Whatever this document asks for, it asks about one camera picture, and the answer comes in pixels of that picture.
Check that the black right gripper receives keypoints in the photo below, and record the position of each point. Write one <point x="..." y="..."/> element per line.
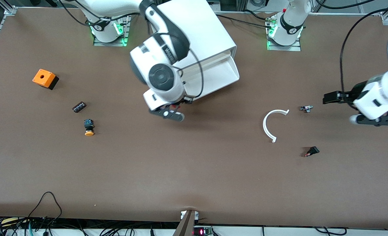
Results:
<point x="187" y="102"/>

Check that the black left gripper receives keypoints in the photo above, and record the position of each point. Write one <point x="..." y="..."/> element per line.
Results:
<point x="350" y="96"/>

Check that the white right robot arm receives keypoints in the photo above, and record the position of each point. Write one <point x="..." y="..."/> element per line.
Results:
<point x="161" y="55"/>

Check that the yellow push button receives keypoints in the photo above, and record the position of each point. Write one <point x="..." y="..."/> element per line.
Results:
<point x="89" y="127"/>

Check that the small silver metal part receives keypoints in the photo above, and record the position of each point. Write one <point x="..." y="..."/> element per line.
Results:
<point x="307" y="108"/>

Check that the white curved plastic arc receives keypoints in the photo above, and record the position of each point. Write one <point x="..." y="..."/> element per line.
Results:
<point x="265" y="126"/>

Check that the black cylindrical capacitor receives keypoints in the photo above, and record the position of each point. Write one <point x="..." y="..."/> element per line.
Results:
<point x="79" y="107"/>

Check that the device with red display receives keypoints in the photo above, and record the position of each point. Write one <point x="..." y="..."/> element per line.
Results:
<point x="202" y="231"/>

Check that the orange box with hole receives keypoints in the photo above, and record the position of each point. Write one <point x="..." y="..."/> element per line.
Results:
<point x="43" y="78"/>

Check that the black rocker switch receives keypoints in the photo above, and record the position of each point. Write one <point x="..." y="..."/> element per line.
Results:
<point x="313" y="150"/>

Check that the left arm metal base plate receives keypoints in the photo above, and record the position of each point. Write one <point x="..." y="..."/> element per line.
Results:
<point x="295" y="48"/>

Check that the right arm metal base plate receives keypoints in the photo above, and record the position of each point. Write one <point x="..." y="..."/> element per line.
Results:
<point x="126" y="32"/>

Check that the brown camera mount bracket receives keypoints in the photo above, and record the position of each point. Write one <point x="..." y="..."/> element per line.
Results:
<point x="185" y="224"/>

